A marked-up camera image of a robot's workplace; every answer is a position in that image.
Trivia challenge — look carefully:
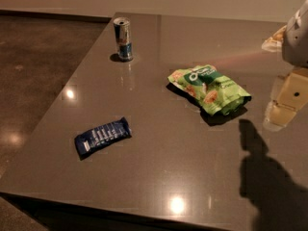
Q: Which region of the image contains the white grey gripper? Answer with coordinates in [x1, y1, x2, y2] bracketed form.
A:
[261, 0, 308, 132]

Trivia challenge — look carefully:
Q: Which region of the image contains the green rice chip bag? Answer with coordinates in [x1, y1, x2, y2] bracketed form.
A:
[167, 64, 251, 116]

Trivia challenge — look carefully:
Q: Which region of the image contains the blue silver energy drink can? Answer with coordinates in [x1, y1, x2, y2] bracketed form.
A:
[113, 17, 133, 62]

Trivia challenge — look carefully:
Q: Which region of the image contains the dark blue snack wrapper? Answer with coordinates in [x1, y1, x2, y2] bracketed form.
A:
[74, 117, 131, 160]

